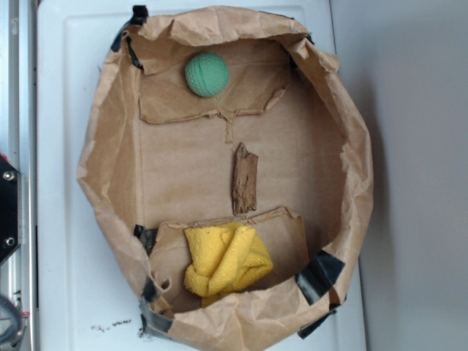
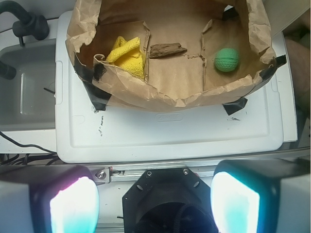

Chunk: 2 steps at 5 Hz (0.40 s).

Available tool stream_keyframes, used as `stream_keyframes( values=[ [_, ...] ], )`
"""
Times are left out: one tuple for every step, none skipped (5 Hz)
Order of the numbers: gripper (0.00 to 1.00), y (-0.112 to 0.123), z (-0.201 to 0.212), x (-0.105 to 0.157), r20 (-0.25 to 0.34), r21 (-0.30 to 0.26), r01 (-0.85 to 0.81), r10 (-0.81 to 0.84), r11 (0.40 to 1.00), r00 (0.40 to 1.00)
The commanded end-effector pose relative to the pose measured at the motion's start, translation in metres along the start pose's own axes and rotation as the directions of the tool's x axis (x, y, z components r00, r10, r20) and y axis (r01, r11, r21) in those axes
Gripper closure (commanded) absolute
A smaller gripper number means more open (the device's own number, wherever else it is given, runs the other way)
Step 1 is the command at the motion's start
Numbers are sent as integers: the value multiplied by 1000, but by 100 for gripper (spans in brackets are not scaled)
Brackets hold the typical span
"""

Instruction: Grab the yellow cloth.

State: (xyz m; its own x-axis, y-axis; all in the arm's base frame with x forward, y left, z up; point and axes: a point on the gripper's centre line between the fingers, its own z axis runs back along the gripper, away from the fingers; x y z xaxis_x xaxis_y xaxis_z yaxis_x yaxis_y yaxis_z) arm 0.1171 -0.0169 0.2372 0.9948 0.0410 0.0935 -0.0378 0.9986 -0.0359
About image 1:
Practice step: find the black metal bracket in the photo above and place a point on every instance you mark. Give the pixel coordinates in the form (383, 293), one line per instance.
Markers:
(11, 237)

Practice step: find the aluminium frame rail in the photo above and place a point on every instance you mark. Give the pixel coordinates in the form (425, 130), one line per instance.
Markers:
(18, 144)

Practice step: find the yellow cloth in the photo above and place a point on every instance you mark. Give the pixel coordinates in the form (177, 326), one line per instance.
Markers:
(226, 258)

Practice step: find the brown wood bark piece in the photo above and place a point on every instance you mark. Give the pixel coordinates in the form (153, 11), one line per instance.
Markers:
(244, 188)

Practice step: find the green textured ball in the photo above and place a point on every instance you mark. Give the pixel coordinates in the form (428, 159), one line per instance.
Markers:
(206, 74)

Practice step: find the brown paper bag bin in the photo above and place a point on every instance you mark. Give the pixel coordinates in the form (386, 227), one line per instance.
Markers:
(159, 159)

